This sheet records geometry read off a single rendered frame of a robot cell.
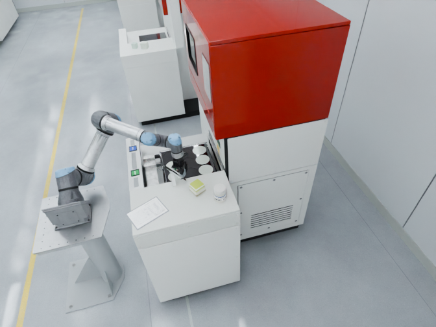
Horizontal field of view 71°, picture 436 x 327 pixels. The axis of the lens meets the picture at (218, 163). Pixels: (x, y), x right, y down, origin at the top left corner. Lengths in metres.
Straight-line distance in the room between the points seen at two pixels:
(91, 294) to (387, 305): 2.26
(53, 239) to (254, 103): 1.45
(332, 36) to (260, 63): 0.40
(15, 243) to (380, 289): 3.16
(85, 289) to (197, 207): 1.37
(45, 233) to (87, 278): 0.79
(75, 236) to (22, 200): 1.78
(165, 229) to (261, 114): 0.86
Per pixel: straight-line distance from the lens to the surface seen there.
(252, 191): 2.28
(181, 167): 1.96
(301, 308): 2.62
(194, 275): 2.30
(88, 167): 2.19
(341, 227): 3.07
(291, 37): 1.70
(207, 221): 1.81
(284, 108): 1.89
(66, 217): 2.11
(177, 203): 1.88
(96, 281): 2.86
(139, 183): 2.05
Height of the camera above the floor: 2.39
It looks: 43 degrees down
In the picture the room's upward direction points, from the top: 4 degrees counter-clockwise
